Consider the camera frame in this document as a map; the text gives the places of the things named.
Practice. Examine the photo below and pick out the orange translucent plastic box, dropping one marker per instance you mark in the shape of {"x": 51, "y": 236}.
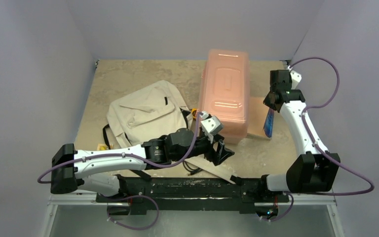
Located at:
{"x": 225, "y": 91}

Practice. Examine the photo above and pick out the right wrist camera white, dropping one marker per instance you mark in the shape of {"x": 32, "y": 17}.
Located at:
{"x": 295, "y": 76}

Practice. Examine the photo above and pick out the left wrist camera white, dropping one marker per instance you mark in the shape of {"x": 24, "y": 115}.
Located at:
{"x": 211, "y": 126}

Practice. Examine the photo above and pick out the black aluminium base frame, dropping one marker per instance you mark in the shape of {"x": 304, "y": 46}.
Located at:
{"x": 247, "y": 196}

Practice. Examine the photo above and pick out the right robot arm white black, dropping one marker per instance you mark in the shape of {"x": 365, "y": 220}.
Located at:
{"x": 315, "y": 168}

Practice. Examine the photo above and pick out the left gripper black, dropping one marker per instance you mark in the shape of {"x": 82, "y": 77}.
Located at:
{"x": 216, "y": 157}

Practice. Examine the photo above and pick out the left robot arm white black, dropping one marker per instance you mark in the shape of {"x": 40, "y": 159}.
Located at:
{"x": 84, "y": 170}

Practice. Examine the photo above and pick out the banana toy card pack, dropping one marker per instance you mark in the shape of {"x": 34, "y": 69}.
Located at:
{"x": 103, "y": 147}

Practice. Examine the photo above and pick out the beige backpack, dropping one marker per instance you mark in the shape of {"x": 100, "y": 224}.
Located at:
{"x": 148, "y": 113}

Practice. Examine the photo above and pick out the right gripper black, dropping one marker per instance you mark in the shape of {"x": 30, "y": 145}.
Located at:
{"x": 277, "y": 84}

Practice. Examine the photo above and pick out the yellow tape measure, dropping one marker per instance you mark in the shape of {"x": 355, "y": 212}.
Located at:
{"x": 194, "y": 113}

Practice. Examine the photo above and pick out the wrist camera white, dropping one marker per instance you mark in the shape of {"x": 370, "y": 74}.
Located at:
{"x": 295, "y": 76}
{"x": 211, "y": 126}

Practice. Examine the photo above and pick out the blue orange book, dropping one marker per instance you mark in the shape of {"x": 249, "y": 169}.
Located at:
{"x": 261, "y": 119}

